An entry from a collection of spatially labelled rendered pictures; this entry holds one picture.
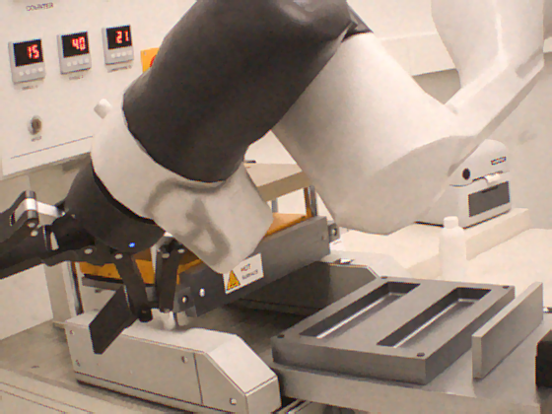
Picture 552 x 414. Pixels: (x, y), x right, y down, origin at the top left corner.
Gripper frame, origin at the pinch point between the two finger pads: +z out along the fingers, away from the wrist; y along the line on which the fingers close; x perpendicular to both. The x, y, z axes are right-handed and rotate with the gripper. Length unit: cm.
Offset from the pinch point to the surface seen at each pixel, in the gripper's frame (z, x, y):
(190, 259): 0.6, -10.4, -19.5
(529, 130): 36, -106, -186
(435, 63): 24, -100, -127
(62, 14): -0.2, -42.3, -8.2
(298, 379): -3.8, 5.2, -24.4
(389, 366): -12.6, 8.5, -26.8
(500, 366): -18.3, 11.7, -34.4
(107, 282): 11.6, -14.1, -16.2
